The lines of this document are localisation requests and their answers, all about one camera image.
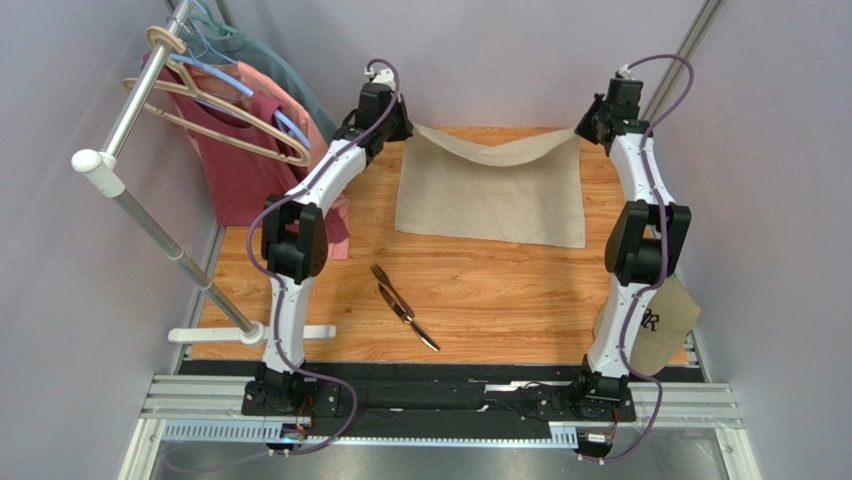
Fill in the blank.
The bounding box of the beige cloth napkin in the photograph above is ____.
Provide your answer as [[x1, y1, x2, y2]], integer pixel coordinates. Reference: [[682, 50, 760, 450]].
[[395, 125, 586, 248]]

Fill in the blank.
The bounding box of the silver fork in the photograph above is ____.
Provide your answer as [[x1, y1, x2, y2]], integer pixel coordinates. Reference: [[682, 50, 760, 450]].
[[370, 263, 415, 318]]

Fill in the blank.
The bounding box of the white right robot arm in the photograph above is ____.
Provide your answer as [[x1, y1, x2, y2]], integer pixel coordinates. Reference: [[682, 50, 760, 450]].
[[572, 76, 692, 419]]

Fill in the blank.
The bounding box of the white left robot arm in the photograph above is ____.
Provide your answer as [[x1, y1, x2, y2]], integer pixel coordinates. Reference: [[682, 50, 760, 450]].
[[242, 80, 413, 416]]

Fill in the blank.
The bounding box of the salmon pink t-shirt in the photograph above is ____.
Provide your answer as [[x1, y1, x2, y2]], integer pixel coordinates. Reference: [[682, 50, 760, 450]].
[[187, 62, 350, 260]]

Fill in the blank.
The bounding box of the dark red t-shirt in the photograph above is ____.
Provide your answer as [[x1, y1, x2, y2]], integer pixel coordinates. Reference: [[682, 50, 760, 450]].
[[167, 92, 331, 238]]

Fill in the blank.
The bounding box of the teal green shirt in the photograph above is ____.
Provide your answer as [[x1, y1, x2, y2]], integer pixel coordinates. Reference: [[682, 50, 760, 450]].
[[179, 30, 337, 141]]

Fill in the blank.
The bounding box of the blue plastic hanger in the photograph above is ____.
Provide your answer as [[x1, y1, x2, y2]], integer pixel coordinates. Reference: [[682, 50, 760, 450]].
[[169, 1, 312, 148]]

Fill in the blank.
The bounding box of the beige wooden hanger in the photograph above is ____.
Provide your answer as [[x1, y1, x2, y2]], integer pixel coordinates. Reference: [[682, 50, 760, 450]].
[[142, 54, 312, 167]]

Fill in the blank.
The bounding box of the beige baseball cap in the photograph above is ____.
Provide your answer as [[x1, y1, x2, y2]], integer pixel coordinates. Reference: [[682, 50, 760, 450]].
[[587, 275, 701, 378]]

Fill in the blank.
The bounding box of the silver table knife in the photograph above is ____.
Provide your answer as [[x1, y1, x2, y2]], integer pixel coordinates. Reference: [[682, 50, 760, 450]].
[[378, 284, 441, 352]]

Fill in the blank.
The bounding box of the metal clothes rack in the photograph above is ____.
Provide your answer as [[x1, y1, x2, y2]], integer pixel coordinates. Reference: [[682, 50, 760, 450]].
[[71, 0, 338, 347]]

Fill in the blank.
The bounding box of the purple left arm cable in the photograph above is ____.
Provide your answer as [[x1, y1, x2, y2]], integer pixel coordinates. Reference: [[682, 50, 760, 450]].
[[244, 58, 403, 457]]

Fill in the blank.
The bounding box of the green wire hanger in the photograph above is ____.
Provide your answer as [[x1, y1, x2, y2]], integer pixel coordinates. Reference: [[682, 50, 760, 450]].
[[190, 15, 237, 39]]

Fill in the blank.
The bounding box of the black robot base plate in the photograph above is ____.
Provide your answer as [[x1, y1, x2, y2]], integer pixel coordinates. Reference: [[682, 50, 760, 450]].
[[240, 380, 637, 423]]

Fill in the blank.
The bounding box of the aluminium frame rail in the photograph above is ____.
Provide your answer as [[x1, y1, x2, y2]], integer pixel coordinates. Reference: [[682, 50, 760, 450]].
[[120, 375, 760, 479]]

